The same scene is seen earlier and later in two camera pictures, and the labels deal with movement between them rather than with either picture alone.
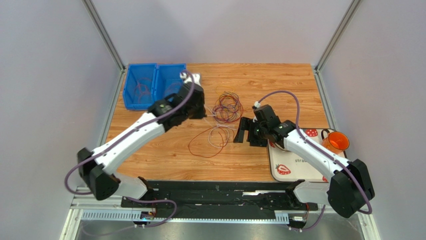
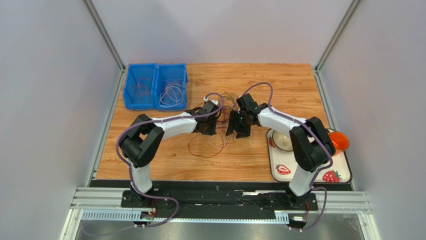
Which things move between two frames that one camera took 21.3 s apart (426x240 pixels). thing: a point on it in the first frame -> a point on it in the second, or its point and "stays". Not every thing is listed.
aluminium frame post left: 106,37 stays
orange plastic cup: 336,141 stays
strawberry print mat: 286,166 stays
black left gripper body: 198,112 -> 210,129
